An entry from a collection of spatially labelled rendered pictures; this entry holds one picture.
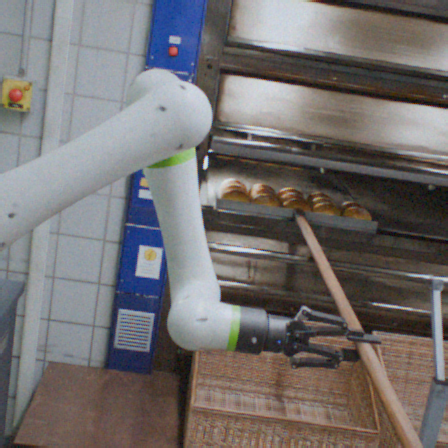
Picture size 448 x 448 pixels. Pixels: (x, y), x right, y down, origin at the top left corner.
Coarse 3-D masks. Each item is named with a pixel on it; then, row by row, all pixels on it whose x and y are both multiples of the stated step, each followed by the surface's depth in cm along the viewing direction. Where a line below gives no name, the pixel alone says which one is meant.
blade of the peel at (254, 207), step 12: (216, 192) 274; (276, 192) 296; (216, 204) 262; (228, 204) 263; (240, 204) 263; (252, 204) 263; (336, 204) 293; (288, 216) 264; (312, 216) 265; (324, 216) 265; (336, 216) 265; (372, 228) 266
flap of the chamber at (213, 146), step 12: (216, 144) 238; (252, 156) 239; (264, 156) 239; (276, 156) 239; (288, 156) 240; (300, 156) 240; (336, 168) 240; (348, 168) 241; (360, 168) 241; (372, 168) 241; (384, 168) 241; (408, 180) 242; (420, 180) 242; (432, 180) 242; (444, 180) 242
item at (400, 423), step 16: (304, 224) 245; (320, 256) 214; (320, 272) 206; (336, 288) 191; (336, 304) 184; (352, 320) 171; (368, 352) 156; (368, 368) 151; (384, 384) 143; (384, 400) 139; (400, 416) 132; (400, 432) 128
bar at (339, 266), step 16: (240, 256) 224; (256, 256) 224; (272, 256) 224; (288, 256) 224; (304, 256) 225; (352, 272) 226; (368, 272) 225; (384, 272) 226; (400, 272) 226; (432, 288) 226; (432, 304) 225; (432, 320) 223; (432, 336) 221; (432, 384) 213; (432, 400) 212; (432, 416) 213; (432, 432) 214
